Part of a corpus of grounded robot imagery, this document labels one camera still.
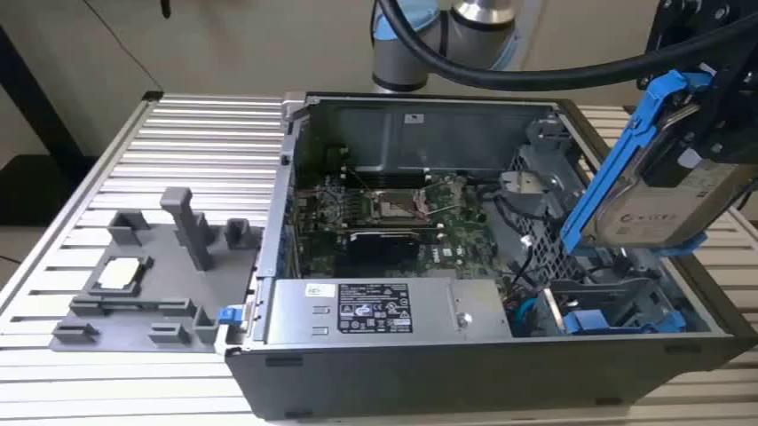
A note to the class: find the silver CPU chip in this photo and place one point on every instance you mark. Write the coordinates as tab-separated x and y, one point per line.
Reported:
122	271

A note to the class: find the silver power supply unit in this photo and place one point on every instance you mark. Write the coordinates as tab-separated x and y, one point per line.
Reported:
284	319

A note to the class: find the hard disk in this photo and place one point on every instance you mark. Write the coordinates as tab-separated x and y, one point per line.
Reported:
645	213

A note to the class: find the blue disk carrier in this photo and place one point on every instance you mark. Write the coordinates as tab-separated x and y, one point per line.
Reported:
593	321

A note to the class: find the perforated metal disk bay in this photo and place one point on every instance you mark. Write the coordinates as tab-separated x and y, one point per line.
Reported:
535	231

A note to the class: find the green motherboard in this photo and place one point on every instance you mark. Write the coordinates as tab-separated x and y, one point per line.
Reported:
467	248

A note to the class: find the blue case latch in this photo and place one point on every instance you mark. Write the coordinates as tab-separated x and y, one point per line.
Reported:
230	316

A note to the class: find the silver metal bracket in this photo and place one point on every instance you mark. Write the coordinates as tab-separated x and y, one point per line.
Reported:
521	182

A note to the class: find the black PSU label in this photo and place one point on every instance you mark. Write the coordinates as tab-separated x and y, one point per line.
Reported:
373	308

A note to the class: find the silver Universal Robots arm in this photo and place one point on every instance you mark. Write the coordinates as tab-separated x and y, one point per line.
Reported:
409	57

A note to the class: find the CPU socket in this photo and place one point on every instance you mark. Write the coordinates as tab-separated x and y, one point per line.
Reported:
387	208

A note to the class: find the black open PC case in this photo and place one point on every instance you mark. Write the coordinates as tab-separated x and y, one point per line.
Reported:
414	381

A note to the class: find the gray plastic parts rack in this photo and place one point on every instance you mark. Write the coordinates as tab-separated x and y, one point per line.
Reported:
171	284

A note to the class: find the black graphics card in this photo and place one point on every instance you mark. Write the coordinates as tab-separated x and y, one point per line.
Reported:
379	253

